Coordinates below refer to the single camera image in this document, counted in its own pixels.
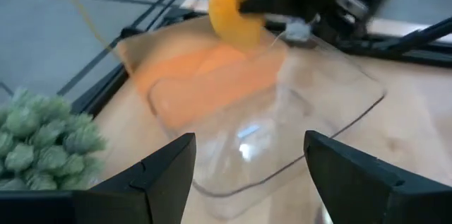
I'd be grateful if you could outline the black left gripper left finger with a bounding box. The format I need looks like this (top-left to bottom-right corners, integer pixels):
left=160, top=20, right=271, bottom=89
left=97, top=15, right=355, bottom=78
left=72, top=132, right=197, bottom=224

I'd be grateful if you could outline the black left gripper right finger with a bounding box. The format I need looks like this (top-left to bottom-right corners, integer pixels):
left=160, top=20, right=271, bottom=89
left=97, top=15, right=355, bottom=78
left=303, top=130, right=404, bottom=224

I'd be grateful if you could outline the yellow plastic fruit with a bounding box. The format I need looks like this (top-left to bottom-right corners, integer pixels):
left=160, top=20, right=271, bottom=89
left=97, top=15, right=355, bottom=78
left=207, top=0, right=287, bottom=52

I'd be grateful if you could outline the clear plastic bin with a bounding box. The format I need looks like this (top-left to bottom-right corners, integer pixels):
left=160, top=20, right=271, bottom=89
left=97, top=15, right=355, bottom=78
left=147, top=35, right=388, bottom=220

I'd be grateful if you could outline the green artificial succulent plant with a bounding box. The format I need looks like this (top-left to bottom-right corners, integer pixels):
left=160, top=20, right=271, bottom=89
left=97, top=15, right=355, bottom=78
left=0, top=88, right=107, bottom=191

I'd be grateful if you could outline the yellow floor cable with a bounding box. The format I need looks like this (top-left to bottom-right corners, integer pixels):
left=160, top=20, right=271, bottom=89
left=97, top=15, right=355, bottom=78
left=53, top=0, right=119, bottom=55

